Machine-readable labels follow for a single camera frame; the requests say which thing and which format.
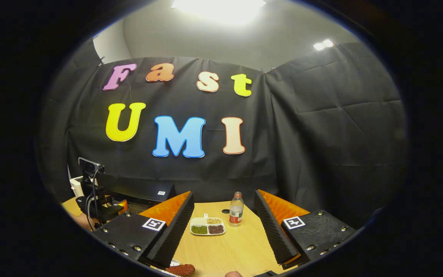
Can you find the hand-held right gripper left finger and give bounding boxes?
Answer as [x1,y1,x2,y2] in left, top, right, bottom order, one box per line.
[91,192,195,269]

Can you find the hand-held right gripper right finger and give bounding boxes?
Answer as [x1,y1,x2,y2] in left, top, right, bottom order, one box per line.
[255,190,356,270]

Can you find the white toaster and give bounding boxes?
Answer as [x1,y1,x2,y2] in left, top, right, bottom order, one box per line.
[70,176,86,197]

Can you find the white divided bean plate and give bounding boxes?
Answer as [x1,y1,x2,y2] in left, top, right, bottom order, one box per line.
[190,214,226,236]

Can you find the clear bottle with red label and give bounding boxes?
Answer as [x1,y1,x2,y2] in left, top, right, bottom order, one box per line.
[229,192,245,227]

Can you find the black backdrop cloth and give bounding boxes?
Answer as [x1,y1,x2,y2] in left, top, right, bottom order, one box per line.
[37,37,408,227]

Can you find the small ceiling light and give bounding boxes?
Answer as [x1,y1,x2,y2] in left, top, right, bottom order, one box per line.
[313,38,335,51]

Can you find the large ceiling light panel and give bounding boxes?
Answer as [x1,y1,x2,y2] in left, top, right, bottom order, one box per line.
[172,0,267,24]

